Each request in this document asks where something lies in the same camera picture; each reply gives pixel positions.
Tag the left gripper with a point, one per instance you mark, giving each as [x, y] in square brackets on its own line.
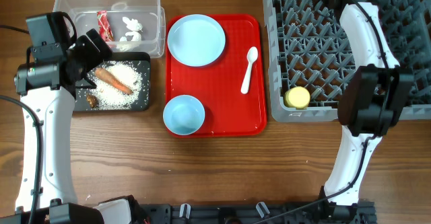
[95, 57]

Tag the orange carrot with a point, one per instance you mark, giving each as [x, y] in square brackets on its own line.
[107, 77]

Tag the brown food scrap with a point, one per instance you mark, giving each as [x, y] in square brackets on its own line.
[92, 101]

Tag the white rice pile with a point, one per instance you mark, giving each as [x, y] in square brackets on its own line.
[133, 74]

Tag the white tissue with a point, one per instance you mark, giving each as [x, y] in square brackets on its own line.
[131, 38]

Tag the red snack wrapper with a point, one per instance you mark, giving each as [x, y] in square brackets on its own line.
[104, 26]

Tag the light blue bowl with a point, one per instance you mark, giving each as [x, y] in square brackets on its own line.
[183, 115]

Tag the white plastic spoon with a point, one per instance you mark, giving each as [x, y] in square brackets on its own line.
[252, 56]

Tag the yellow plastic cup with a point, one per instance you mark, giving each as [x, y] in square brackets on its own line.
[297, 97]

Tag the light blue plate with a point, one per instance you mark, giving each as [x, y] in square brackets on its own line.
[196, 40]

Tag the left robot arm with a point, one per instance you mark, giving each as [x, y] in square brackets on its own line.
[47, 94]

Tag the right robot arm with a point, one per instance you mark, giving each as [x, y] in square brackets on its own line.
[371, 103]

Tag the grey dishwasher rack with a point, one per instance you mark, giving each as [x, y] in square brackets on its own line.
[308, 48]

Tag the black plastic tray bin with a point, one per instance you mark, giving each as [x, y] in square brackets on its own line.
[117, 56]

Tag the clear plastic bin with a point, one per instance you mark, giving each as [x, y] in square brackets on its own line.
[149, 13]

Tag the red serving tray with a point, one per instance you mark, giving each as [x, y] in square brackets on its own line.
[228, 113]

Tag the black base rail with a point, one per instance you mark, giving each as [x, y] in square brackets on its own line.
[289, 213]

